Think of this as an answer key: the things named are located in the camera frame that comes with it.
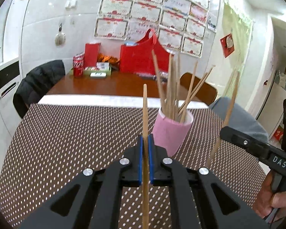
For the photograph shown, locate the wooden chopstick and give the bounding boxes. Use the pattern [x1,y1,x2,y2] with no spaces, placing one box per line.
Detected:
[142,84,149,229]
[206,71,240,169]
[151,50,166,115]
[165,52,180,121]
[180,62,198,123]
[178,66,214,115]

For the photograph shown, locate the person right hand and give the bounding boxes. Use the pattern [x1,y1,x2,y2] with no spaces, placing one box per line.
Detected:
[253,171,286,221]

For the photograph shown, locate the grey cloth on chair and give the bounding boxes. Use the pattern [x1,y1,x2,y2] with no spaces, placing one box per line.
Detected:
[209,97,269,143]

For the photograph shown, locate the brown polka dot tablecloth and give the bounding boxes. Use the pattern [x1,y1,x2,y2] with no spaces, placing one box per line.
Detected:
[0,104,266,228]

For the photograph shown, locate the brown wooden chair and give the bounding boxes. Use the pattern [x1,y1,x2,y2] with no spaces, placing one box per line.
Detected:
[180,72,218,106]

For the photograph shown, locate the pink paper cup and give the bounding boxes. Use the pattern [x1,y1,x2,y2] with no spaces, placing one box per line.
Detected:
[152,108,194,157]

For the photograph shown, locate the clear snack bag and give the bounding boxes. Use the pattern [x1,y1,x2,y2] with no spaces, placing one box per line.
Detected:
[159,71,168,82]

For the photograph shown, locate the green curtain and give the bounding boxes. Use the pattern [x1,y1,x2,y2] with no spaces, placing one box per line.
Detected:
[222,0,253,98]

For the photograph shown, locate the white black sideboard cabinet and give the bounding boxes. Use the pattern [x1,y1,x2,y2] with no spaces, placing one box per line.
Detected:
[0,58,21,172]

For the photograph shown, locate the white phone on table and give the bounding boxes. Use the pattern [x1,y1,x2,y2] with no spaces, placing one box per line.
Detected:
[90,72,107,79]

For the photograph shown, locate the black jacket on chair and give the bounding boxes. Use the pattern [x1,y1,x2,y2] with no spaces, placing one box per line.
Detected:
[13,60,65,118]

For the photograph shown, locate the green flat box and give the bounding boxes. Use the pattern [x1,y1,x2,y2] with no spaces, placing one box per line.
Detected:
[84,62,112,76]

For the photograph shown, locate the red cola can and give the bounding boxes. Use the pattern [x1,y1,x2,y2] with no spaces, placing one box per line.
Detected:
[73,53,84,77]

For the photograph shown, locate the orange snack packets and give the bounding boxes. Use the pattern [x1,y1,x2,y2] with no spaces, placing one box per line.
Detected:
[97,53,120,65]

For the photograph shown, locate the red gift bag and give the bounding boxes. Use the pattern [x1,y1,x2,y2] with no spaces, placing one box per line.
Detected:
[119,29,170,75]

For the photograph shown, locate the small red gift box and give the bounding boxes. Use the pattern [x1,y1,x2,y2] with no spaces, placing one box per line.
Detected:
[84,42,101,67]

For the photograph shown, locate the red diamond wall decoration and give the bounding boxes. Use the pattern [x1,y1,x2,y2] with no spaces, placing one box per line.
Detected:
[220,33,235,58]

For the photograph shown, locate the round hanging wall brush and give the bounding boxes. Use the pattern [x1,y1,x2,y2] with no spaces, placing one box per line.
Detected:
[55,23,66,46]

